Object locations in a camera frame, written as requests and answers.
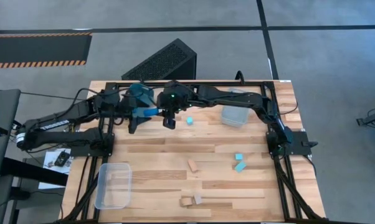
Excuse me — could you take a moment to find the black perforated box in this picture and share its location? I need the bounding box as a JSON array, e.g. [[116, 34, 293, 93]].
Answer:
[[121, 38, 197, 81]]

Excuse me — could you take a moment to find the grey computer monitor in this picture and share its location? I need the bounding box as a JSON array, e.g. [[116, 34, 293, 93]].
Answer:
[[0, 89, 22, 181]]

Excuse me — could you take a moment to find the wooden rectangular block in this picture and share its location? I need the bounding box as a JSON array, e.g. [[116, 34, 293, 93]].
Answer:
[[187, 159, 199, 174]]

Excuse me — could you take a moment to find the white paper sheet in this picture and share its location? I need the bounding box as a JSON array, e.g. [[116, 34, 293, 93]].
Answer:
[[37, 148, 73, 190]]

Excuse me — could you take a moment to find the wooden arch block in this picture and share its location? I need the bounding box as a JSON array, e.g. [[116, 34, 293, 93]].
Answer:
[[179, 195, 194, 207]]

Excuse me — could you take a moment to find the thin black floor cable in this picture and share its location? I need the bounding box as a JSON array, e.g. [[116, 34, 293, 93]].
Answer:
[[20, 91, 82, 101]]

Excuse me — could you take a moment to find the black tripod stand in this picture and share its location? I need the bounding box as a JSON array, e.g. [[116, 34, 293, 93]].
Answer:
[[356, 106, 375, 127]]

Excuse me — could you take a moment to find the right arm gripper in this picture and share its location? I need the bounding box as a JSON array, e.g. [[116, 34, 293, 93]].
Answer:
[[155, 83, 191, 130]]

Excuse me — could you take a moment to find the clear plastic bin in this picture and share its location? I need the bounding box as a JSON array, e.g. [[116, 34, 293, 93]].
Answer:
[[94, 162, 133, 210]]

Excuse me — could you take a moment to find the teal plastic bin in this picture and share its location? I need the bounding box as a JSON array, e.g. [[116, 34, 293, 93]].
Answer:
[[125, 83, 156, 119]]

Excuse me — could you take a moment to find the black metal rail frame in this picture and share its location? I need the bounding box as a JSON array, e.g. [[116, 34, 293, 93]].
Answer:
[[62, 80, 327, 223]]

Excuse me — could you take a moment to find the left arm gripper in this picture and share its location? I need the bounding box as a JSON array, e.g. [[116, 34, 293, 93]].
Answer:
[[120, 93, 151, 134]]

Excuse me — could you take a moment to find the white plastic bin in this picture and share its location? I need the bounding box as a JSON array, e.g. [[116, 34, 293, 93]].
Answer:
[[221, 88, 251, 128]]

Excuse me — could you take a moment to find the black handheld controller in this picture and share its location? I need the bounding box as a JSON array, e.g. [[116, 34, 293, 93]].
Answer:
[[54, 151, 70, 167]]

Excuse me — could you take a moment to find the black hazard-striped floor mat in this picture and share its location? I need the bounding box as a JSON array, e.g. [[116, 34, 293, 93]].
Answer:
[[0, 32, 93, 69]]

